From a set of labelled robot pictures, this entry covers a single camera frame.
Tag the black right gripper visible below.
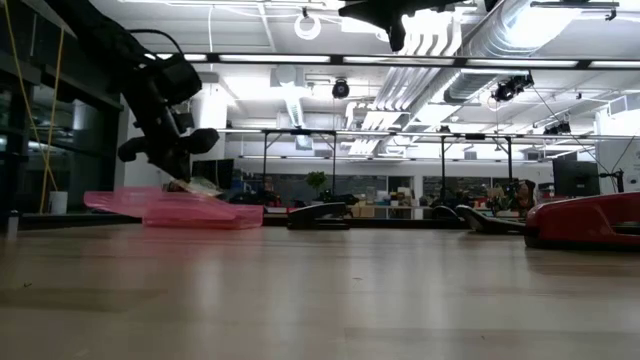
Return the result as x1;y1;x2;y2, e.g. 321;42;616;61
338;0;501;54

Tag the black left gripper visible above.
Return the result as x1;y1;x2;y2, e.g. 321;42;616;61
117;110;221;182

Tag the pink translucent pencil case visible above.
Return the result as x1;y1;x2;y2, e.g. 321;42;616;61
83;186;265;232

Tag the suspended linear light fixture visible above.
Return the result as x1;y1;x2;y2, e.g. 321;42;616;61
144;52;640;71

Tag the white bucket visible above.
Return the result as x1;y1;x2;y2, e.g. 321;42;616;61
47;190;69;216

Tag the background potted plant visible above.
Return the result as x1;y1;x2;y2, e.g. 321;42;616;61
304;170;330;197

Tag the small black stapler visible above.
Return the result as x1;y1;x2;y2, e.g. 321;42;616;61
286;201;352;232

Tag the white desk calculator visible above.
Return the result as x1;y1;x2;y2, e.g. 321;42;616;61
454;203;527;235

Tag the black computer monitor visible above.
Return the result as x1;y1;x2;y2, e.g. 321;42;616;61
551;159;601;198

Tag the red stapler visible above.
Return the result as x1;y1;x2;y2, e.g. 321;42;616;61
523;191;640;250

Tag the white coiled cable ring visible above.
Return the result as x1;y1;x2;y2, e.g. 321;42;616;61
293;12;323;41

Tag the silver ventilation duct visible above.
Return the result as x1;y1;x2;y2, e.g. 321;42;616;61
442;0;581;104

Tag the yellow extension cable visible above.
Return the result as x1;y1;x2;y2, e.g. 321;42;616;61
2;0;66;201

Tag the black station frame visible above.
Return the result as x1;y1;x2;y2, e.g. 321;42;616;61
260;128;337;204
438;132;515;204

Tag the black ceiling camera cluster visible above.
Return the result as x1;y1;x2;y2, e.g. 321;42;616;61
491;73;535;104

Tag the black aluminium table frame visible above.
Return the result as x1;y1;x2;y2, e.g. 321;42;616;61
14;212;526;232

